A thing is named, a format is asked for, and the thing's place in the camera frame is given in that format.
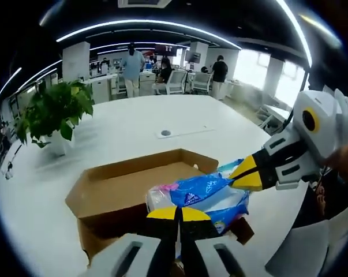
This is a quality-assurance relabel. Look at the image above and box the brown cardboard shoe box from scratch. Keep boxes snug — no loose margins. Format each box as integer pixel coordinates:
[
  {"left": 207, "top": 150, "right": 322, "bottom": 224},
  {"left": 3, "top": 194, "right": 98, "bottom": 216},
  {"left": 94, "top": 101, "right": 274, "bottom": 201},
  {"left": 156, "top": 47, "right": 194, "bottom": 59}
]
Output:
[{"left": 65, "top": 148, "right": 255, "bottom": 267}]

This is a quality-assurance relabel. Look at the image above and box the long ceiling light strip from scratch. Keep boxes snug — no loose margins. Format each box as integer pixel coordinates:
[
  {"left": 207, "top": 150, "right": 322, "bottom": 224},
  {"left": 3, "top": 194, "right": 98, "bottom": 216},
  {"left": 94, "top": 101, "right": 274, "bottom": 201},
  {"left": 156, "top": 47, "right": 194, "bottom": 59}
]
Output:
[{"left": 55, "top": 19, "right": 242, "bottom": 50}]

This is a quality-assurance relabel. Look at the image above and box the person's dark clothing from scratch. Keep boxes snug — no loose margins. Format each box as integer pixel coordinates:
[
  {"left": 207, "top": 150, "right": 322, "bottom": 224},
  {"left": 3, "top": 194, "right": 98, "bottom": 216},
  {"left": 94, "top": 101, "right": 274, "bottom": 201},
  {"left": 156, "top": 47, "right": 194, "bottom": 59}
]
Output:
[{"left": 291, "top": 173, "right": 348, "bottom": 229}]

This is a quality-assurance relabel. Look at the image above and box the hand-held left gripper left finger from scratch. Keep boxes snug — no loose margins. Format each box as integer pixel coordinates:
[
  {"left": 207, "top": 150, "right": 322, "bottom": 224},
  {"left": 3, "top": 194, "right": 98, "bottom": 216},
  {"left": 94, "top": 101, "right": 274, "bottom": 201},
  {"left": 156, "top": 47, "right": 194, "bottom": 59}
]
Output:
[{"left": 81, "top": 206, "right": 180, "bottom": 277}]

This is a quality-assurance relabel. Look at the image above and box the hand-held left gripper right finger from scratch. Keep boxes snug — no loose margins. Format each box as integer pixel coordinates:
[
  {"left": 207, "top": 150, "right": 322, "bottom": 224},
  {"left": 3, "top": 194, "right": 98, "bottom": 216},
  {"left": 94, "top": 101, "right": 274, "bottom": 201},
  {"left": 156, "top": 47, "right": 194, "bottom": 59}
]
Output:
[{"left": 178, "top": 206, "right": 260, "bottom": 277}]

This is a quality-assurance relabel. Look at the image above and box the white mesh office chair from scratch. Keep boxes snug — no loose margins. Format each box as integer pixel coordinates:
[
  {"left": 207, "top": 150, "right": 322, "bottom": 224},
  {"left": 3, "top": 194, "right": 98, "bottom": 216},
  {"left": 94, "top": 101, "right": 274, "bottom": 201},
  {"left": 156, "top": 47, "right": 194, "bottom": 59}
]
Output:
[
  {"left": 164, "top": 70, "right": 188, "bottom": 96},
  {"left": 192, "top": 72, "right": 214, "bottom": 95}
]

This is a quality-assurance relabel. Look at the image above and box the blue soft tissue packet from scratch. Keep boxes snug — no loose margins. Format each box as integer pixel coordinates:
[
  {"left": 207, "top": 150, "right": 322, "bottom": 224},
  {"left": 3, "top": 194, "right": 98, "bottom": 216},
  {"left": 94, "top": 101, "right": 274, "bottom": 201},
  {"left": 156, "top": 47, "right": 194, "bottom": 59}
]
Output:
[{"left": 146, "top": 158, "right": 250, "bottom": 236}]

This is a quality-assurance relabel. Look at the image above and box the small grey desk tool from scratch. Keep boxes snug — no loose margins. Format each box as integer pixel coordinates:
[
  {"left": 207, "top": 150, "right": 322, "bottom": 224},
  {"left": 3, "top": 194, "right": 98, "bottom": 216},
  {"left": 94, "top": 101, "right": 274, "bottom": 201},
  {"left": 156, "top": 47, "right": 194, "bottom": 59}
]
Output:
[{"left": 5, "top": 144, "right": 23, "bottom": 181}]

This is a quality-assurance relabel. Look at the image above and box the green potted plant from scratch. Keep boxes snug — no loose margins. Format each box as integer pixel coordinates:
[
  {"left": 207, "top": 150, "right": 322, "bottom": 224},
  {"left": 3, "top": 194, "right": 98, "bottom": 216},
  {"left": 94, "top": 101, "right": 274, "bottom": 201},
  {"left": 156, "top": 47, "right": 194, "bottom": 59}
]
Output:
[{"left": 14, "top": 80, "right": 95, "bottom": 157}]

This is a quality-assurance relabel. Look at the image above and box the person's right hand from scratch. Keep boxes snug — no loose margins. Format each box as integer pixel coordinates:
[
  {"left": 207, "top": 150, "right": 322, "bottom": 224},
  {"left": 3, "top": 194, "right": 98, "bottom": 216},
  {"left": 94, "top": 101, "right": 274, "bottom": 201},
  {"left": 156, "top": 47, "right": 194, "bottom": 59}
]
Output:
[{"left": 325, "top": 143, "right": 348, "bottom": 183}]

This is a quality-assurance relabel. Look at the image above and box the white office desk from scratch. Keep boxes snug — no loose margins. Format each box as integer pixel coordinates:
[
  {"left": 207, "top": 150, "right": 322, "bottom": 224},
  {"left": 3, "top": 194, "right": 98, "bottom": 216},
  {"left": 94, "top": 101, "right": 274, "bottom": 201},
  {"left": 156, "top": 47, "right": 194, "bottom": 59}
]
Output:
[{"left": 91, "top": 73, "right": 118, "bottom": 103}]

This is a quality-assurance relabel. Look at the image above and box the ceiling air conditioner vent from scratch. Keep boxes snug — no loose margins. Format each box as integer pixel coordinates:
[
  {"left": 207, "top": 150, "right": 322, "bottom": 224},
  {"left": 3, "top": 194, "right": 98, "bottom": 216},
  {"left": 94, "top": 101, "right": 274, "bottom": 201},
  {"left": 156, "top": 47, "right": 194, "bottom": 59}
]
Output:
[{"left": 117, "top": 0, "right": 173, "bottom": 9}]

